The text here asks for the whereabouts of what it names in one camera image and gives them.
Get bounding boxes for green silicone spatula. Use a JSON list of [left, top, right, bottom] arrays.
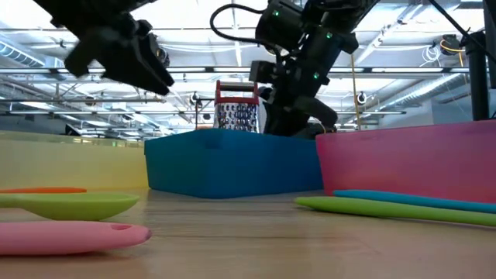
[[293, 195, 496, 228]]

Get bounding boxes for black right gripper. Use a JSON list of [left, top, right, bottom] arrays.
[[262, 85, 339, 137]]

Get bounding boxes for pink plastic bin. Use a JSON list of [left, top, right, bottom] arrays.
[[315, 119, 496, 205]]

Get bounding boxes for black aluminium rig frame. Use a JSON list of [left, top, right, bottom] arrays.
[[464, 0, 496, 122]]

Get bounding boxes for pink silicone spatula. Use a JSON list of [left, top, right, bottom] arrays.
[[0, 219, 153, 257]]

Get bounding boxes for white pillar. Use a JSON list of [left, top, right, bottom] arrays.
[[257, 87, 270, 134]]

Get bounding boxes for steel box grater red handle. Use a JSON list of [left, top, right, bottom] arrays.
[[212, 80, 260, 134]]

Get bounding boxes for red silicone spatula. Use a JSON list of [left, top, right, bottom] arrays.
[[0, 187, 88, 195]]

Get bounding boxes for blue plastic bin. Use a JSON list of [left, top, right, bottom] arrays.
[[143, 128, 325, 200]]

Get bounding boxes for yellow plastic bin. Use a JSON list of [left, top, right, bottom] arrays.
[[0, 130, 150, 191]]

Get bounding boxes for long ceiling light bar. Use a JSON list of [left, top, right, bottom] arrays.
[[0, 66, 470, 74]]

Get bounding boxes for lime green spoon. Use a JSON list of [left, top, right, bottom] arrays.
[[0, 191, 140, 222]]

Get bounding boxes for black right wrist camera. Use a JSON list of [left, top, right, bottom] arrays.
[[249, 60, 281, 85]]

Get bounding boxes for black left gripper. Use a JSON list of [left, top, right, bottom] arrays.
[[64, 18, 176, 97]]

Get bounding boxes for black ceiling cable reel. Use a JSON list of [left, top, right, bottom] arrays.
[[439, 33, 466, 56]]

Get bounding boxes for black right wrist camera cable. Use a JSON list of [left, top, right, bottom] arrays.
[[209, 2, 283, 55]]

